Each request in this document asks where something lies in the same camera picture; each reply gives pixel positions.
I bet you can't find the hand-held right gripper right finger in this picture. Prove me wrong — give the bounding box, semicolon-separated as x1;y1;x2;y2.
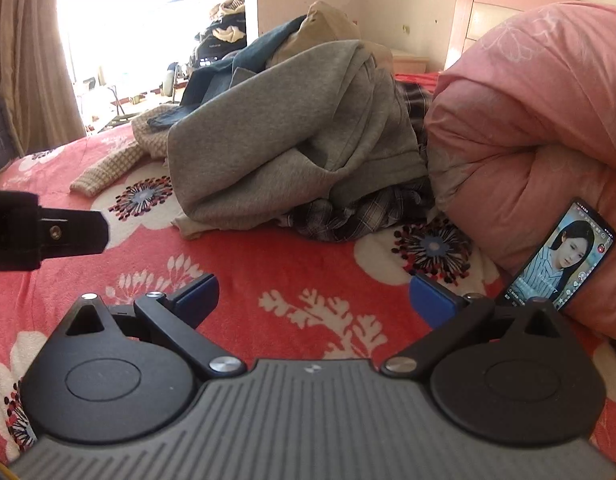
380;274;571;378

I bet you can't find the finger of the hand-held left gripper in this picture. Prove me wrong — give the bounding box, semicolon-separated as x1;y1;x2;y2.
38;209;111;259

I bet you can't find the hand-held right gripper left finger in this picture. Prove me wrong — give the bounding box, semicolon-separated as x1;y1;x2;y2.
63;274;246;380

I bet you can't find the grey hoodie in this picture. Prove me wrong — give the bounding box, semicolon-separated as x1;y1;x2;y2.
167;40;431;238

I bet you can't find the beige knit sweater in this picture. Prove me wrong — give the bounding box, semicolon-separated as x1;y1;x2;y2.
69;105;171;197

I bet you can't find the red floral blanket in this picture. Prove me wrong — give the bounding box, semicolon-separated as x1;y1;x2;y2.
0;72;616;466

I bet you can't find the dark plaid shirt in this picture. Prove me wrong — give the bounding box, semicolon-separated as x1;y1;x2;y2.
278;82;439;243

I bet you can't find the smartphone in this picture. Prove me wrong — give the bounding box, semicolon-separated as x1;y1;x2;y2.
496;198;616;313

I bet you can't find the brown curtain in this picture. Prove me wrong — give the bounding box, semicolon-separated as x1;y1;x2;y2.
0;0;86;156

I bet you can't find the pink quilt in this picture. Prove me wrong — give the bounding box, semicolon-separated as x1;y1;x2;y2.
424;2;616;341

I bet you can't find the black wheelchair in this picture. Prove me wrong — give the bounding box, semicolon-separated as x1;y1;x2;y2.
188;0;249;78

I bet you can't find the pink nightstand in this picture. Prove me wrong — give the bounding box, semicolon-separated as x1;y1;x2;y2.
389;49;429;75

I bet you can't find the blue denim garment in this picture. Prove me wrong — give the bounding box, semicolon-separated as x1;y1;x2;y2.
148;16;309;128

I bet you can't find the khaki garment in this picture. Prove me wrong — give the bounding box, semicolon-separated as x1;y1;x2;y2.
265;1;393;68

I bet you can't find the pink headboard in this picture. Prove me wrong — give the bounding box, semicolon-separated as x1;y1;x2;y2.
444;0;583;73

